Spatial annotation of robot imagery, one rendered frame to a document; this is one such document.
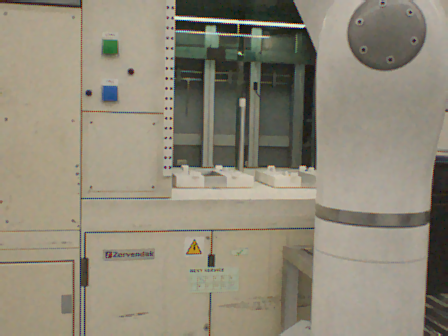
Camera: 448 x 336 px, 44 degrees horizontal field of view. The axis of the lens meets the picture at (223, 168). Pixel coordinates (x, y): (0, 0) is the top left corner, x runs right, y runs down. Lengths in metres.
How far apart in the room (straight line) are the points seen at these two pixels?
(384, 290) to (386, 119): 0.17
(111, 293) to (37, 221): 0.23
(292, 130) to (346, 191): 1.65
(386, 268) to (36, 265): 0.87
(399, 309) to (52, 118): 0.87
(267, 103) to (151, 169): 1.06
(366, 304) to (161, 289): 0.78
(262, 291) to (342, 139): 0.84
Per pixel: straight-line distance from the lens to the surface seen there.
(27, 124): 1.25
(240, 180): 1.49
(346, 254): 0.58
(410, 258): 0.59
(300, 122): 2.21
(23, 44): 1.26
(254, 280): 1.34
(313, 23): 0.67
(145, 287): 1.30
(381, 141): 0.54
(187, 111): 2.15
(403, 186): 0.57
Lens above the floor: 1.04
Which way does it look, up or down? 5 degrees down
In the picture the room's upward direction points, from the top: 1 degrees clockwise
